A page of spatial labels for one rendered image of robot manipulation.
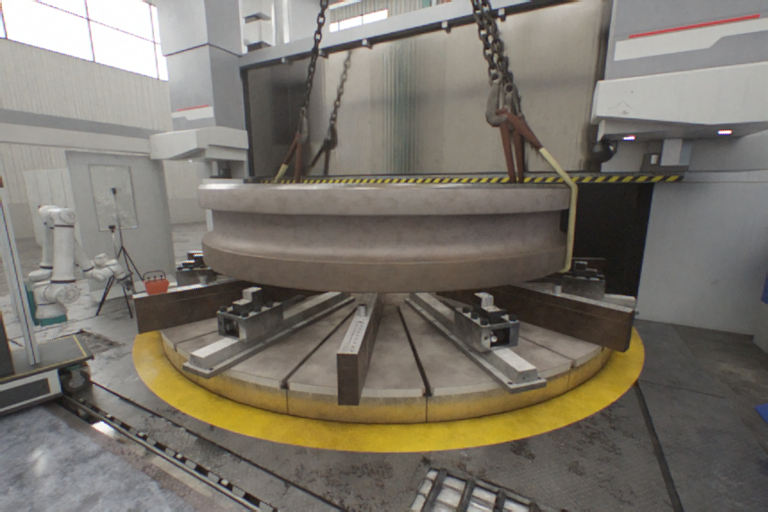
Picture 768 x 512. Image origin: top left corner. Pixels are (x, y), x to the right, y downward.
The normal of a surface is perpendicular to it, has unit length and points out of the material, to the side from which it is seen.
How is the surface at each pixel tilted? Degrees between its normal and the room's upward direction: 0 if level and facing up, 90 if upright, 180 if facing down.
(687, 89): 90
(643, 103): 90
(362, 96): 90
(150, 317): 90
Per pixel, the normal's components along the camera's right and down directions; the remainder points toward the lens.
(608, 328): -0.76, 0.13
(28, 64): 0.89, 0.09
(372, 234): -0.05, 0.19
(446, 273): 0.19, 0.19
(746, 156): -0.47, 0.18
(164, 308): 0.65, 0.15
